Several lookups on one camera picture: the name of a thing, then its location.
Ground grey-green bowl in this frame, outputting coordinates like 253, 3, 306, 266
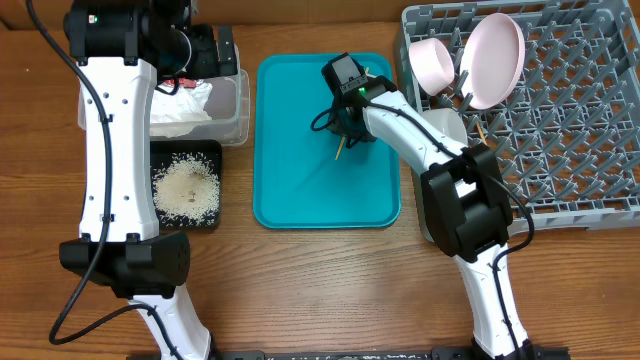
422, 108, 468, 145

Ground grey dishwasher rack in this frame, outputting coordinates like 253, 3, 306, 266
396, 0, 639, 234

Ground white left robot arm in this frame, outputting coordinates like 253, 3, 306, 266
59, 1, 219, 359

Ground pink round plate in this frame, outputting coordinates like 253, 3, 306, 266
460, 13, 525, 110

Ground pink small bowl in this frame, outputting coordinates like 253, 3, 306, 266
408, 38, 455, 96

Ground black plastic tray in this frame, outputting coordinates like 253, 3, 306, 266
150, 140, 222, 229

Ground teal plastic tray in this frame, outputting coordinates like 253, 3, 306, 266
253, 53, 401, 229

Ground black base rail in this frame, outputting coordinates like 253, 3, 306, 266
127, 347, 571, 360

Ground red snack wrapper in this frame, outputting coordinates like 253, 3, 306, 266
163, 78, 202, 89

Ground white napkin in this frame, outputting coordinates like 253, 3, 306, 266
150, 81, 213, 138

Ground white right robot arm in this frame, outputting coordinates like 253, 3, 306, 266
326, 75, 532, 359

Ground white rice pile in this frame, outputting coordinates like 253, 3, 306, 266
151, 152, 221, 228

